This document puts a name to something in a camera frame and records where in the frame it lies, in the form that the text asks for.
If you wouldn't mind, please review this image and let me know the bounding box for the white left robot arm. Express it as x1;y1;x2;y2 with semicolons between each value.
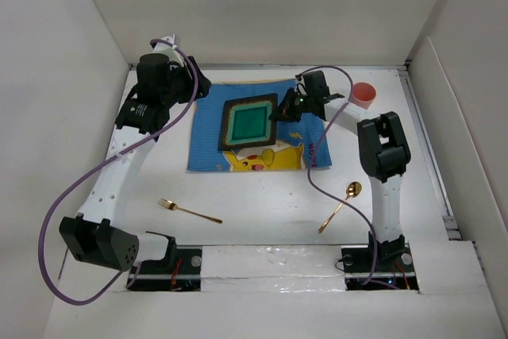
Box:
59;36;210;273

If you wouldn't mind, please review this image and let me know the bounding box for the square green ceramic plate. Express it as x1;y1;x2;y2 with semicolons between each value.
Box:
218;93;278;151

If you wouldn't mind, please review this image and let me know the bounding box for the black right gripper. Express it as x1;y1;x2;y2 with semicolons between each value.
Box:
268;86;314;122

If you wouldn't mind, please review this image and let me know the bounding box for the pink plastic cup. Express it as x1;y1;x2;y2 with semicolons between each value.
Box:
348;82;377;110

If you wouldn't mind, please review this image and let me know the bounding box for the blue Pikachu placemat cloth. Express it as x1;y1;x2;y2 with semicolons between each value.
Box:
187;79;332;172

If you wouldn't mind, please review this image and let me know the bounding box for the gold fork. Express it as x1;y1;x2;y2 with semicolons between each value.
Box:
158;198;223;224

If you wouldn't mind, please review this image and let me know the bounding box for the gold spoon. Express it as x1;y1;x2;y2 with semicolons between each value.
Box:
318;181;362;233

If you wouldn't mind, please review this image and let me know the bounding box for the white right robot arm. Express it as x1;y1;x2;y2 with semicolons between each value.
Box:
270;66;411;271

